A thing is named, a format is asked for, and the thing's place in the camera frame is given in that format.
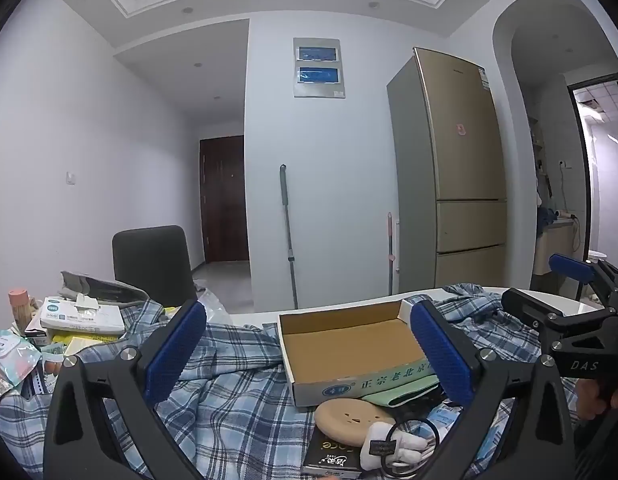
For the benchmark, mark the white hair dryer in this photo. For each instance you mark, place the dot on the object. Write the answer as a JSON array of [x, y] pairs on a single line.
[[564, 214]]

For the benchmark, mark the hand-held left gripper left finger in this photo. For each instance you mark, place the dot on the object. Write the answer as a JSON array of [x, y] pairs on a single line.
[[175, 352]]

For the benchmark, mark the person's right hand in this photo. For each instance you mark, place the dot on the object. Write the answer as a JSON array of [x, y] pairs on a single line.
[[591, 400]]

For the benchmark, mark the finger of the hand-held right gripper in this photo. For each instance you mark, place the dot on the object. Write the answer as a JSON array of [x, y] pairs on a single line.
[[571, 267], [526, 305]]

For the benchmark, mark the grey electrical panel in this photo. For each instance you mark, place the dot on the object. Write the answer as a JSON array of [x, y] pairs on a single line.
[[320, 67]]

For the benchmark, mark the white toilet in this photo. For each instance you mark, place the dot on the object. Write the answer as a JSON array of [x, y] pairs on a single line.
[[598, 255]]

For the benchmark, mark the dark grey chair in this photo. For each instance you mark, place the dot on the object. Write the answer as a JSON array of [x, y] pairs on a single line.
[[151, 265]]

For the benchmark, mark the gold refrigerator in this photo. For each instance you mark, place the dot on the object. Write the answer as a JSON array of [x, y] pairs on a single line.
[[454, 160]]

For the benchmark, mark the shallow cardboard box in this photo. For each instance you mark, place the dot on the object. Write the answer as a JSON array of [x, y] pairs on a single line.
[[339, 340]]

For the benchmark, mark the blue hanging cloth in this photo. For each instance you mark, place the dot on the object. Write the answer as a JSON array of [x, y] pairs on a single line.
[[544, 220]]

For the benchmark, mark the yellow flat box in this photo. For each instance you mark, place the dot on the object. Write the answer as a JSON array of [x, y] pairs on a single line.
[[89, 345]]

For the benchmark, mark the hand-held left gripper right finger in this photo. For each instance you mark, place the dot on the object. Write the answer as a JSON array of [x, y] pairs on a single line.
[[441, 355]]

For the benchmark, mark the green paper sleeve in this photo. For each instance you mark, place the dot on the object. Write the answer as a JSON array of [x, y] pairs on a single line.
[[399, 392]]

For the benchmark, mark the blue plaid shirt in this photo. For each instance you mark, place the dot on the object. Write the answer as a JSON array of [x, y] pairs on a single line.
[[239, 410]]

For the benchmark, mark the pastel wet wipes packet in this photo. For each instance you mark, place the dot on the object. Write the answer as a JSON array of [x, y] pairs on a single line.
[[11, 357]]

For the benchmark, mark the small blue packet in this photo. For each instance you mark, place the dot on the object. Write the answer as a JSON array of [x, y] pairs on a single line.
[[441, 420]]

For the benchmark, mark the clear plastic bag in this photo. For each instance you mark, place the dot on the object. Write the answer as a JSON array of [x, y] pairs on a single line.
[[214, 305]]

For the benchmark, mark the black tissue packet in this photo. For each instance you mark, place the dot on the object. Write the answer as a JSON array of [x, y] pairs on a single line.
[[329, 452]]

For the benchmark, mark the dark wooden door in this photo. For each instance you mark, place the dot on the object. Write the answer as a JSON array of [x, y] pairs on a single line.
[[224, 200]]

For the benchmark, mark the round beige cushion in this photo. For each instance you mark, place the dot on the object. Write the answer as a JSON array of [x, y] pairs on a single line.
[[349, 420]]

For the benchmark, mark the grey fabric bag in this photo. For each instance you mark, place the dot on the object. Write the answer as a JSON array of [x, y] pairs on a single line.
[[104, 287]]

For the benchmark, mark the white tissue pack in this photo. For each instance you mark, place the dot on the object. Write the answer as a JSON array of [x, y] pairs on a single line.
[[84, 317]]

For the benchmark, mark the pink bottle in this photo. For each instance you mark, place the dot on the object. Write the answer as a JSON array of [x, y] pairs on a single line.
[[19, 310]]

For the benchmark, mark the beige vanity cabinet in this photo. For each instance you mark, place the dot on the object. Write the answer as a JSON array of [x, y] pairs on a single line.
[[556, 247]]

